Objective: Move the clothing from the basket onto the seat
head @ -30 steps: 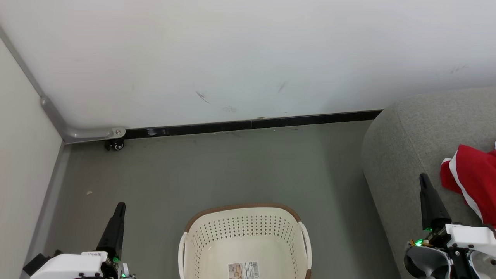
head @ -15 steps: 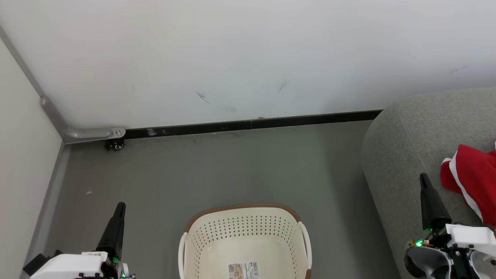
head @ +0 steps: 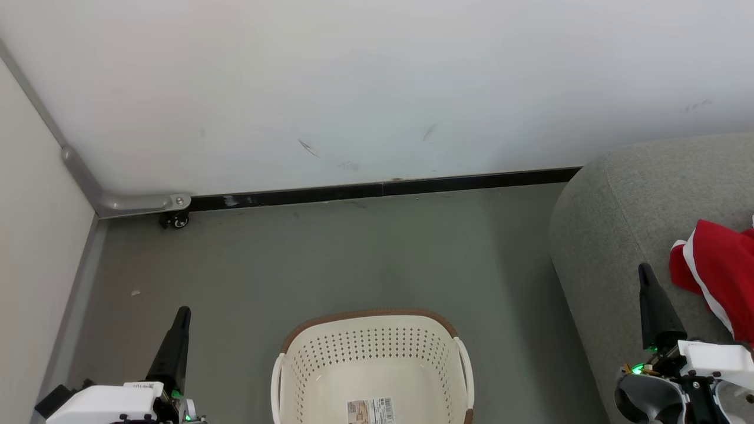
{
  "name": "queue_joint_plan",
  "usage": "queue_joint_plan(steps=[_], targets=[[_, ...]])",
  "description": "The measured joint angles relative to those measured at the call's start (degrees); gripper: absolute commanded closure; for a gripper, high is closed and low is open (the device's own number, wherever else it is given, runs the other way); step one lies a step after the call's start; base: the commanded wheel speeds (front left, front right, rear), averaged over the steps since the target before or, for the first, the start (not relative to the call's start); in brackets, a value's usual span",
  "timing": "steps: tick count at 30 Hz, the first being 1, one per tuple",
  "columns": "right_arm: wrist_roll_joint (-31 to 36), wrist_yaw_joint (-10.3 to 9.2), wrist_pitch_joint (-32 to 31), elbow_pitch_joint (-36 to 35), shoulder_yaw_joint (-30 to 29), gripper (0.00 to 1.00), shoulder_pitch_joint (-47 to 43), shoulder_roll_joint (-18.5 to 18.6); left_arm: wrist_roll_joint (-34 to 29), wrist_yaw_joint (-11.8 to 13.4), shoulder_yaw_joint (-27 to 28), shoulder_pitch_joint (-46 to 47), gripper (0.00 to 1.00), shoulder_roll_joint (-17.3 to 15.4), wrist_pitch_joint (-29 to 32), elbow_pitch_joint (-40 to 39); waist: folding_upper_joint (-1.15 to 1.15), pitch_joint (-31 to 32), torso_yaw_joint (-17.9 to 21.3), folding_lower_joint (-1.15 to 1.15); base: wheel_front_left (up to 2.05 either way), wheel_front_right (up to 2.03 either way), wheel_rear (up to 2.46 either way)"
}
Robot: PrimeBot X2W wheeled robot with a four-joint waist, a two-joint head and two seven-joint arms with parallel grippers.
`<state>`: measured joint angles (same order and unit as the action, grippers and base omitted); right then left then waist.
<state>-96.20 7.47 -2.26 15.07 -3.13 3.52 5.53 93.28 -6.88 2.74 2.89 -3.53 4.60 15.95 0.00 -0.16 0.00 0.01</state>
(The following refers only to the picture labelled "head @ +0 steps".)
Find black baseboard strip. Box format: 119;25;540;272
190;167;583;213

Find grey metal frame tube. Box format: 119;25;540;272
0;38;192;220

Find cream perforated laundry basket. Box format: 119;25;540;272
271;308;475;424

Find grey fabric sofa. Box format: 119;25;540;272
548;132;754;424

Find white left gripper housing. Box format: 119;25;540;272
46;306;192;424

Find barcode label sticker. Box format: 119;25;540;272
346;397;394;424

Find red basketball jersey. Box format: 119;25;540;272
669;215;754;348

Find white right gripper housing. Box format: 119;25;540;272
638;263;754;390

